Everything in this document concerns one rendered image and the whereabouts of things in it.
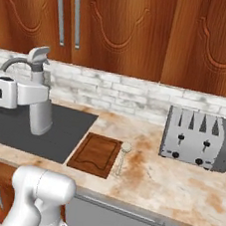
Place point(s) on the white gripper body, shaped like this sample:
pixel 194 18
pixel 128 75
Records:
pixel 32 94

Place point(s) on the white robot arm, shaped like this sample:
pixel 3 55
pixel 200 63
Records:
pixel 38 189

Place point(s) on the grey spray bottle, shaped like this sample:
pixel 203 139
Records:
pixel 41 120

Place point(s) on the dark grey sink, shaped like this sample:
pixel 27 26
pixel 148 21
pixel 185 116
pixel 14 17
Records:
pixel 66 131

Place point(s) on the brown wooden cutting board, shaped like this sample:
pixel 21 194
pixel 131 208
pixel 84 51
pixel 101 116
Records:
pixel 96 154

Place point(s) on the grey curved tap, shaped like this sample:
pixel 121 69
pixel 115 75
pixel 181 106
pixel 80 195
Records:
pixel 15 61

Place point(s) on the silver four-slot toaster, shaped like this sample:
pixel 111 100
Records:
pixel 195 141

